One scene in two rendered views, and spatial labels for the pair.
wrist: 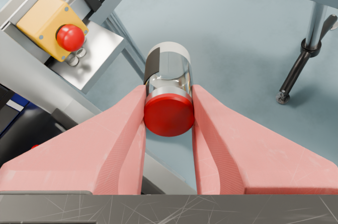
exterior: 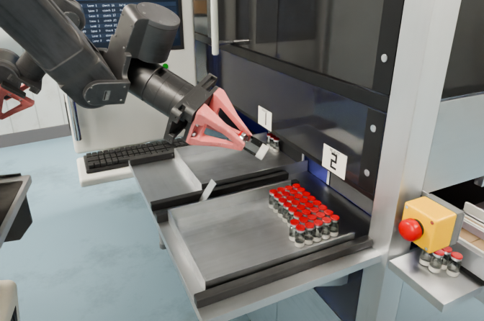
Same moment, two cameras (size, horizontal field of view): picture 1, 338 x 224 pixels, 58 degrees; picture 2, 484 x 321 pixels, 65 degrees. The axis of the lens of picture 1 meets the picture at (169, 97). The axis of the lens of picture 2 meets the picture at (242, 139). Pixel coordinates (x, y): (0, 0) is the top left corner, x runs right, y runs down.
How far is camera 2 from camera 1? 0.49 m
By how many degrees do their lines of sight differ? 69
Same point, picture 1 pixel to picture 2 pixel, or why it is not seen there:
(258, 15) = not seen: outside the picture
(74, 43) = (402, 229)
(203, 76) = not seen: outside the picture
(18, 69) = (386, 197)
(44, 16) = (425, 208)
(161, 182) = (281, 282)
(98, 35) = (454, 286)
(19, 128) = (367, 222)
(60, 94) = (381, 239)
